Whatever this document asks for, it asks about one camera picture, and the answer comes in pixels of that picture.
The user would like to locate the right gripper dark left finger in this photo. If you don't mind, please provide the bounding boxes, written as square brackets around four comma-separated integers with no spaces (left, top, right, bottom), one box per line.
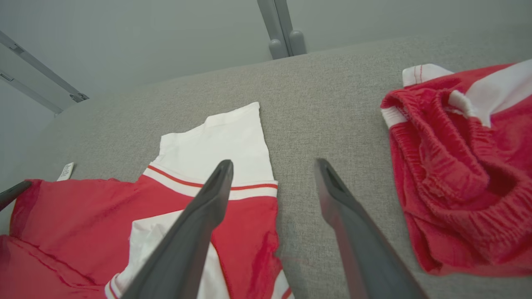
[121,159,234,299]

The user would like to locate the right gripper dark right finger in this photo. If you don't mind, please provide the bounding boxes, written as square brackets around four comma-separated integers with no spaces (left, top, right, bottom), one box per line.
[314,157,429,299]

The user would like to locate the grey wall rail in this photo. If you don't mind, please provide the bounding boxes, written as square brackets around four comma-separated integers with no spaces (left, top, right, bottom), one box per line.
[0,30,89,103]
[0,69,64,115]

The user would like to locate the red white-sleeved shirt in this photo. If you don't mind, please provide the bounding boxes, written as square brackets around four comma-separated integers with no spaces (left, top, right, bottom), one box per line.
[0,102,295,299]

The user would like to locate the red mesh sports shorts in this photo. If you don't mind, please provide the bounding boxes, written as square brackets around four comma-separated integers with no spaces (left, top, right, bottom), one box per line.
[380,59,532,278]

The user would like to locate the grey fabric sofa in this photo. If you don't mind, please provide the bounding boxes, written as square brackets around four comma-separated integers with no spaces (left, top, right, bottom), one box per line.
[0,27,532,299]

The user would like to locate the grey metal post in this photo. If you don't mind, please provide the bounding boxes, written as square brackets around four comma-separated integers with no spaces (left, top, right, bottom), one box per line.
[273,0,308,57]
[256,0,290,60]

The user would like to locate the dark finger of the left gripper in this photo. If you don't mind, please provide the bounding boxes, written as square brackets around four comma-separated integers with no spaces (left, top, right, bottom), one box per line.
[0,180,32,212]

